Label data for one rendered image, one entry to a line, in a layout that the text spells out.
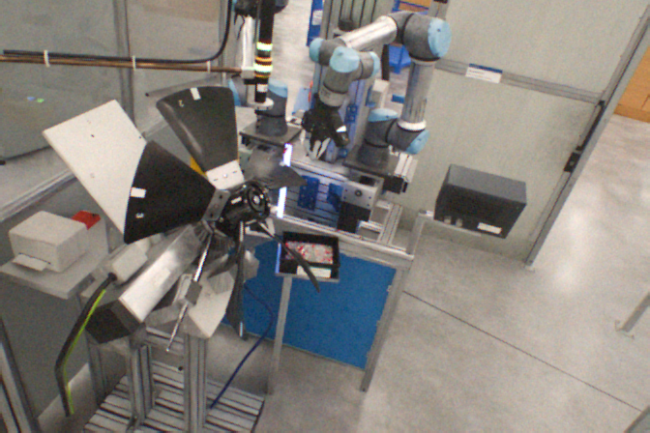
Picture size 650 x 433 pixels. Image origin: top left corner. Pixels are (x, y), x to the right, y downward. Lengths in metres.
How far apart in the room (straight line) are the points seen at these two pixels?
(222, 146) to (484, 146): 2.14
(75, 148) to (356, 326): 1.35
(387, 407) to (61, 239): 1.59
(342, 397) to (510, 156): 1.84
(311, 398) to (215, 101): 1.49
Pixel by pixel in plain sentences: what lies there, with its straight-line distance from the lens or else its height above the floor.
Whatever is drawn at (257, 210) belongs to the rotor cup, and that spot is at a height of 1.21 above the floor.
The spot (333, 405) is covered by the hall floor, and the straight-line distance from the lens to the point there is 2.26.
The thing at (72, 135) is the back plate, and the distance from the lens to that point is 1.27.
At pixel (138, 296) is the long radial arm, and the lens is 1.07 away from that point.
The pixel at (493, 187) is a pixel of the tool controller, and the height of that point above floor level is 1.24.
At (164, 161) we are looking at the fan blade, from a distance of 1.02.
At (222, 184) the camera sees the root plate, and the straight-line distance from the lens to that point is 1.23.
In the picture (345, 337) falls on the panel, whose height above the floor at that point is 0.30.
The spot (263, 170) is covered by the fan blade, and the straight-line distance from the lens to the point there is 1.42.
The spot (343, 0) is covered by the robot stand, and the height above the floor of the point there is 1.64.
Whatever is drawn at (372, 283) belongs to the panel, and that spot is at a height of 0.66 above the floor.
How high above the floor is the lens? 1.88
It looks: 31 degrees down
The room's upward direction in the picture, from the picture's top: 11 degrees clockwise
